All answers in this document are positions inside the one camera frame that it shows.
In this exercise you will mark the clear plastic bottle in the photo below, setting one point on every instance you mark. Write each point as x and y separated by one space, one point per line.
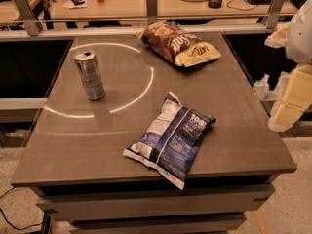
261 87

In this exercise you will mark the black mesh pen cup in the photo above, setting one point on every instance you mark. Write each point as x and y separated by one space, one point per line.
215 4

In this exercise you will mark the grey table drawer unit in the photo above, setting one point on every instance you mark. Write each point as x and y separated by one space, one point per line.
215 204

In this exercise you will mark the blue chip bag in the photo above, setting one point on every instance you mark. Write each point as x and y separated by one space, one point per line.
172 141

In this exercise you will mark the silver redbull can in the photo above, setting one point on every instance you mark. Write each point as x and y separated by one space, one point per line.
87 64

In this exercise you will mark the brown chip bag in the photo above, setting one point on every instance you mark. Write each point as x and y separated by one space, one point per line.
177 46

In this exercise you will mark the grey metal railing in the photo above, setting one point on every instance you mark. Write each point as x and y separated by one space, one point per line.
149 11

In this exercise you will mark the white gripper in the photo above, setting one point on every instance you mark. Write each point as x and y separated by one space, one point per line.
300 39

